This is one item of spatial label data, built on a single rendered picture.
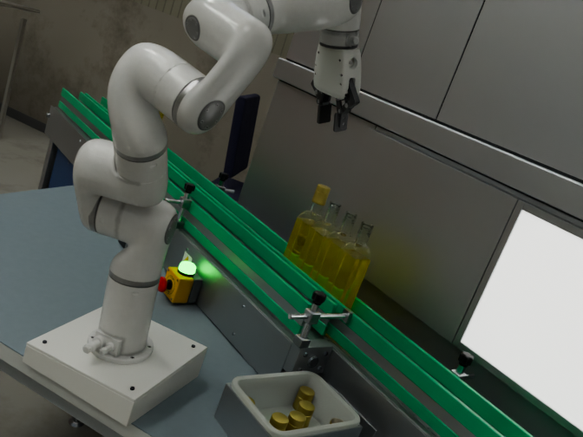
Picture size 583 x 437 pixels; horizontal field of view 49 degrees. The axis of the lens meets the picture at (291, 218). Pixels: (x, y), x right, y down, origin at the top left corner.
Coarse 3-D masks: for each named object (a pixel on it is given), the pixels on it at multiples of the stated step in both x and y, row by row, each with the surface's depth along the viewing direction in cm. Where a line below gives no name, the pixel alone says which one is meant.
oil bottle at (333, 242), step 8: (336, 232) 147; (328, 240) 148; (336, 240) 146; (344, 240) 146; (352, 240) 148; (328, 248) 148; (336, 248) 146; (320, 256) 150; (328, 256) 148; (336, 256) 146; (320, 264) 149; (328, 264) 147; (312, 272) 151; (320, 272) 149; (328, 272) 147; (320, 280) 149
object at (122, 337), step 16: (112, 288) 117; (128, 288) 116; (144, 288) 117; (112, 304) 117; (128, 304) 117; (144, 304) 118; (112, 320) 118; (128, 320) 118; (144, 320) 120; (96, 336) 119; (112, 336) 119; (128, 336) 119; (144, 336) 122; (96, 352) 119; (112, 352) 119; (128, 352) 120; (144, 352) 123
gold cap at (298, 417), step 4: (292, 412) 122; (296, 412) 123; (300, 412) 123; (288, 416) 122; (292, 416) 121; (296, 416) 121; (300, 416) 122; (304, 416) 122; (292, 420) 120; (296, 420) 120; (300, 420) 121; (304, 420) 121; (288, 424) 121; (292, 424) 120; (296, 424) 120; (300, 424) 120; (304, 424) 121; (288, 428) 121; (292, 428) 121; (296, 428) 121
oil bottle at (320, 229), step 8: (312, 224) 153; (320, 224) 151; (328, 224) 151; (312, 232) 152; (320, 232) 150; (328, 232) 150; (312, 240) 152; (320, 240) 150; (304, 248) 154; (312, 248) 152; (320, 248) 151; (304, 256) 154; (312, 256) 151; (304, 264) 154; (312, 264) 152
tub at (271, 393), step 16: (240, 384) 122; (256, 384) 125; (272, 384) 127; (288, 384) 130; (304, 384) 133; (320, 384) 132; (256, 400) 126; (272, 400) 129; (288, 400) 132; (320, 400) 131; (336, 400) 128; (256, 416) 113; (320, 416) 130; (336, 416) 127; (352, 416) 124; (272, 432) 110; (288, 432) 111; (304, 432) 113; (320, 432) 115
